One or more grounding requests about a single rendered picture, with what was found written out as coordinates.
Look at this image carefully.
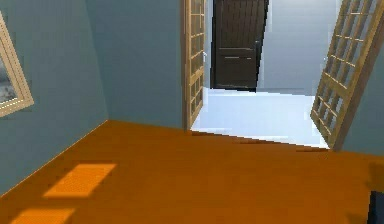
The light wooden lattice door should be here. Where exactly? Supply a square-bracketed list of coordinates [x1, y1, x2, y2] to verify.
[180, 0, 208, 131]
[309, 0, 384, 152]

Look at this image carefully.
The dark brown panel door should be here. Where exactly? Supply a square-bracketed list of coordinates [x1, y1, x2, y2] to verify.
[210, 0, 270, 93]

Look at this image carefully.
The dark blue furniture corner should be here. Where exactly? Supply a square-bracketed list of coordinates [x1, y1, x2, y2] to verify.
[367, 190, 384, 224]

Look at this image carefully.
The framed wall picture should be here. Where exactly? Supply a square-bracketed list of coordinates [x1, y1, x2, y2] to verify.
[0, 11, 35, 118]

